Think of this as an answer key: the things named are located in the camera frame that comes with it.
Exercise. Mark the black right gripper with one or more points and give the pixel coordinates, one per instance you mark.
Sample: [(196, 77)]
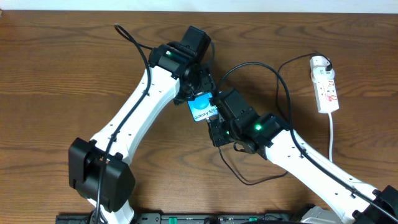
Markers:
[(216, 132)]

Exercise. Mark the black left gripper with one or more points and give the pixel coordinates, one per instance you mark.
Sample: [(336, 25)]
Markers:
[(193, 94)]

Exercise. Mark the blue Galaxy smartphone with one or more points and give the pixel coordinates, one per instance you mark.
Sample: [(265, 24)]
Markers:
[(201, 108)]

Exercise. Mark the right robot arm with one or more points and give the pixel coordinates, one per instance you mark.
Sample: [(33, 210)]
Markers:
[(352, 200)]

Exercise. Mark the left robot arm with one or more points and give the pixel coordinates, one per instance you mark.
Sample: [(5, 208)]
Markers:
[(99, 169)]

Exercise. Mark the white charger plug adapter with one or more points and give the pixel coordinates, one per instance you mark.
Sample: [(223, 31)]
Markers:
[(321, 65)]

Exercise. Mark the white power strip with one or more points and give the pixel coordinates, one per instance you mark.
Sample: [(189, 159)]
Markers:
[(325, 90)]

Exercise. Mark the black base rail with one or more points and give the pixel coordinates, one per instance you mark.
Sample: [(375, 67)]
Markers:
[(155, 218)]

